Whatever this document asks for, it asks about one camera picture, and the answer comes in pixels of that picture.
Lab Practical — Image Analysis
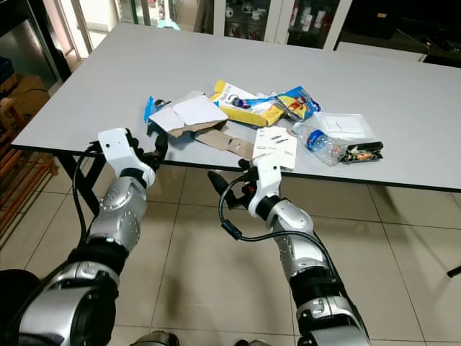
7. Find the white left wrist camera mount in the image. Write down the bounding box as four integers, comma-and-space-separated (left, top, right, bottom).
97, 128, 153, 190

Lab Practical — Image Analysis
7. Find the grey robot left foot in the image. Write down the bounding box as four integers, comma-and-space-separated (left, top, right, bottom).
129, 330, 182, 346

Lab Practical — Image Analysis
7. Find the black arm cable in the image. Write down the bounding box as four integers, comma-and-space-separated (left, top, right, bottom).
71, 142, 103, 233
219, 176, 341, 279

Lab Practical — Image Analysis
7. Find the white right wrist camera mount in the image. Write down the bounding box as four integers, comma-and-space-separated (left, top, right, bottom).
248, 150, 283, 218

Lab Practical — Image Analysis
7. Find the blue plastic crate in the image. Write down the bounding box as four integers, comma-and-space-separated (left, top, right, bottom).
0, 56, 14, 81

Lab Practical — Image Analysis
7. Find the clear plastic bottle blue label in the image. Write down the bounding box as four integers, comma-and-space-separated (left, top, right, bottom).
291, 120, 352, 167

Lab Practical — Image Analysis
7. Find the white paper card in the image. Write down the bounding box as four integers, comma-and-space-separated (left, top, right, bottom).
253, 127, 298, 171

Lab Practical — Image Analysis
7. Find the blue plastic wrapper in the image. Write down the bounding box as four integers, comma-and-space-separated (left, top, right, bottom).
144, 94, 171, 123

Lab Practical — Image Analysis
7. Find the grey table with black legs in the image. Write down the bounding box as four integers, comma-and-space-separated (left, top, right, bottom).
11, 22, 461, 236

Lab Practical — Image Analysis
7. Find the black rubbish bin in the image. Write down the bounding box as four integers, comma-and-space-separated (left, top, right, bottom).
0, 268, 49, 346

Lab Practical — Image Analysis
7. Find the brown cardboard carton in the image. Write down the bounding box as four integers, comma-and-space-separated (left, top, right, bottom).
3, 72, 48, 120

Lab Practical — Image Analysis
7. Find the white plastic tray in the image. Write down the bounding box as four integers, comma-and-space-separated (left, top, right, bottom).
315, 111, 380, 143

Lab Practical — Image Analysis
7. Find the white glass door cabinet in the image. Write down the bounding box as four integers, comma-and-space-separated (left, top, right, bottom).
212, 0, 354, 51

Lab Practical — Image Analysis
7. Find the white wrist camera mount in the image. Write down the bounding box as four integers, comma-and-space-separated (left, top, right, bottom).
248, 150, 283, 218
97, 128, 153, 190

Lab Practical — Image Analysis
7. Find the wooden slat rack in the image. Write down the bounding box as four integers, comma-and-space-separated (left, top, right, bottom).
0, 97, 45, 233

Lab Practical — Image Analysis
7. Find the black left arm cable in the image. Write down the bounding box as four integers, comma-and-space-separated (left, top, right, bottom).
71, 142, 103, 233

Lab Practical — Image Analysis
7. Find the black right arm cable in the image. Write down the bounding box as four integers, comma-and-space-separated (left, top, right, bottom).
219, 176, 341, 279

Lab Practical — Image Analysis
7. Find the dark snack wrapper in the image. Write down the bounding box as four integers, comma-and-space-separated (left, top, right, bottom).
345, 141, 385, 164

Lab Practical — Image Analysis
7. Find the torn white brown cardboard box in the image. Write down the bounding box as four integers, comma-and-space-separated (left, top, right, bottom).
150, 90, 231, 138

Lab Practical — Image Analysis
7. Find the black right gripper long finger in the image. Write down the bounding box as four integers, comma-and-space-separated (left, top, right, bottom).
207, 170, 236, 198

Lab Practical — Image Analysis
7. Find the yellow product package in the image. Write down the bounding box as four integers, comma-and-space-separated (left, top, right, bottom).
210, 79, 287, 128

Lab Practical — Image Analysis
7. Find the blue snack bag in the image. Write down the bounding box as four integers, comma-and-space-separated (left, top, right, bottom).
274, 86, 322, 122

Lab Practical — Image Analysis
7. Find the brown cardboard strip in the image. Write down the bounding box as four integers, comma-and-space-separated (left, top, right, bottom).
197, 128, 257, 160

